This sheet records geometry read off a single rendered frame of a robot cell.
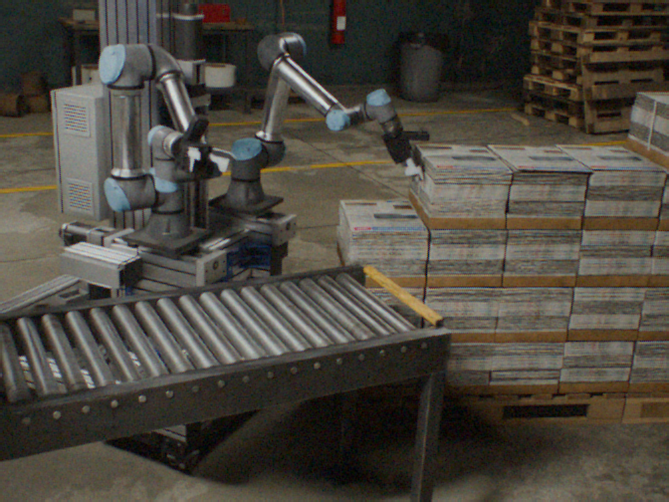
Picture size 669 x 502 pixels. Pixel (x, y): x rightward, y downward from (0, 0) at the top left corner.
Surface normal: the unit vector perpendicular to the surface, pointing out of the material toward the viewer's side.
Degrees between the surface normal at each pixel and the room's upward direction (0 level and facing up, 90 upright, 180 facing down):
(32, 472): 0
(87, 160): 90
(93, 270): 90
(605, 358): 89
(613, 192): 90
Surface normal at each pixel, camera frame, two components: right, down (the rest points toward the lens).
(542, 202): 0.12, 0.35
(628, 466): 0.05, -0.94
